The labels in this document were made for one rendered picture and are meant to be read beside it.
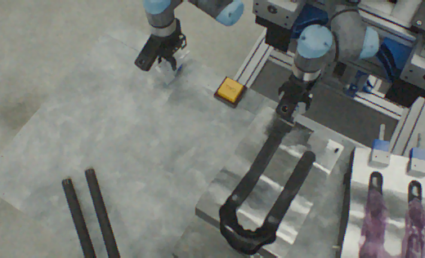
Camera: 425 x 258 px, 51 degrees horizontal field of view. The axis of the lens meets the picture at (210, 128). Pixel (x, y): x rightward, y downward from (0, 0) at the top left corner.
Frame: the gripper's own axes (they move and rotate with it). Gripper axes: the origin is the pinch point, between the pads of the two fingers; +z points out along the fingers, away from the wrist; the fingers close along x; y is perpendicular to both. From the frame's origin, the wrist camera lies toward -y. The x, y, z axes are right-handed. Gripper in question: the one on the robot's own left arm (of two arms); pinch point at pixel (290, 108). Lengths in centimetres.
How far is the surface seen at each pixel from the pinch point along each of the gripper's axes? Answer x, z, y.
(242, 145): 5.3, -3.8, -19.8
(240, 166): 2.3, -3.7, -25.4
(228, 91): 19.5, 1.0, -4.8
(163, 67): 41.2, -0.7, -9.6
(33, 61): 142, 85, -8
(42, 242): 72, 85, -79
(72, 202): 37, 1, -59
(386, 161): -30.9, -3.6, -1.7
